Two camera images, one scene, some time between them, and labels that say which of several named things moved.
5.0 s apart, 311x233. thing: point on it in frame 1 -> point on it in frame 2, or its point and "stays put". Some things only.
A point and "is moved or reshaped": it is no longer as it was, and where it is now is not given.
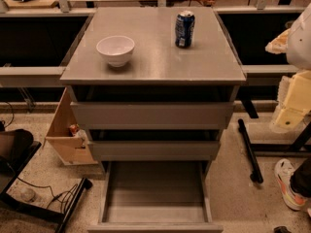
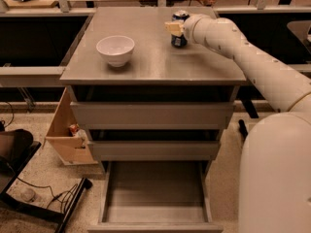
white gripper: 299,44 -> 190,28
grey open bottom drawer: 155,197 stays put
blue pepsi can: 185,29 is moved or reshaped
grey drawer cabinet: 152,84 stays put
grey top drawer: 154,116 stays put
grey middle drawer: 155,150 stays put
